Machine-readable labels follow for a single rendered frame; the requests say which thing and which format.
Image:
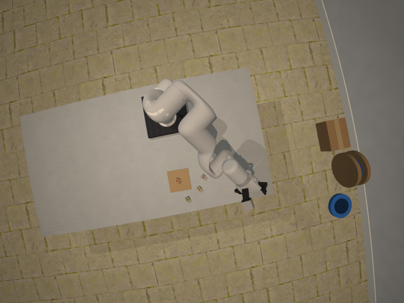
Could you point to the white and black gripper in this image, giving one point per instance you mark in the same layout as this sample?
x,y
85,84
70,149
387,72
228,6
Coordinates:
x,y
254,185

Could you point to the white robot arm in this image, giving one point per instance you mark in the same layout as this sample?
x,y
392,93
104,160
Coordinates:
x,y
193,127

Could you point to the brown flat mat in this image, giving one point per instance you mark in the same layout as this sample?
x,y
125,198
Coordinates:
x,y
184,182

